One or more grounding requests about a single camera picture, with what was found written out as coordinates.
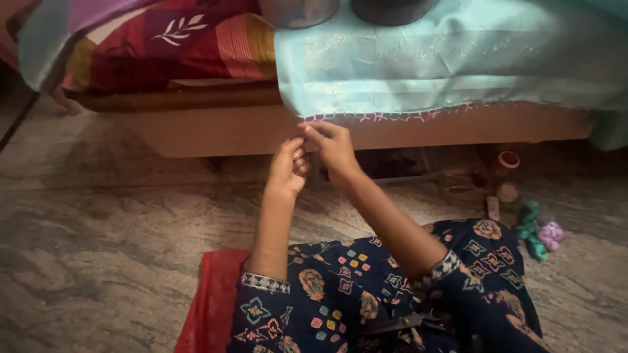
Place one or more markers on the person's right hand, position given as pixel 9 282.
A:
pixel 332 144

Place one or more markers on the person's left hand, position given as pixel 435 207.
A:
pixel 286 169

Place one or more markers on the person's right fingers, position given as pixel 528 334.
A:
pixel 314 133

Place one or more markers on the person's left fingers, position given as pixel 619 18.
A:
pixel 300 157

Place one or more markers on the light blue embroidered sari cloth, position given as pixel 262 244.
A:
pixel 441 63

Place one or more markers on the steel pot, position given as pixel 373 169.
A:
pixel 298 12

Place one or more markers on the dark round pot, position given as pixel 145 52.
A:
pixel 391 11

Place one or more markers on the red patterned bedsheet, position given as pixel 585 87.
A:
pixel 171 49

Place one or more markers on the red floor mat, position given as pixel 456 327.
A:
pixel 211 304

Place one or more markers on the dark blue patterned dress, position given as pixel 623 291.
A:
pixel 392 304

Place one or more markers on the small beige thread spool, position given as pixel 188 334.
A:
pixel 493 208

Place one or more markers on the black scissors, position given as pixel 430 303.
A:
pixel 402 322

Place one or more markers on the brown thread spool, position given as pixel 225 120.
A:
pixel 508 192

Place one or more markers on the green thread bundle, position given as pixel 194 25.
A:
pixel 532 230

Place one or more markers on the purple thread bundle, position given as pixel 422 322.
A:
pixel 551 235

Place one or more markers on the light blue and purple cloth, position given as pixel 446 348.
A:
pixel 54 34

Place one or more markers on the wooden bed frame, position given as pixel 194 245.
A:
pixel 294 125

